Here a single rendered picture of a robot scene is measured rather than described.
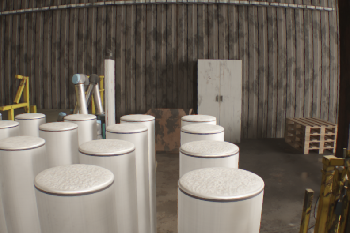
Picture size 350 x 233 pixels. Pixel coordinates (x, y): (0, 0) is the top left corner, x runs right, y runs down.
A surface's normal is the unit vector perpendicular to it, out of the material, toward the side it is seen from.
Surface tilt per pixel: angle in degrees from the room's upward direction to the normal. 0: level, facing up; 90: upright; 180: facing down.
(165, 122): 105
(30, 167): 90
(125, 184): 90
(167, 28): 90
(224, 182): 2
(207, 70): 90
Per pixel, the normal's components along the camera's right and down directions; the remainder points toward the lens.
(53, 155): 0.05, 0.09
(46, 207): -0.41, 0.08
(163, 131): -0.03, 0.35
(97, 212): 0.74, 0.06
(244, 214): 0.36, 0.08
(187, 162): -0.78, 0.05
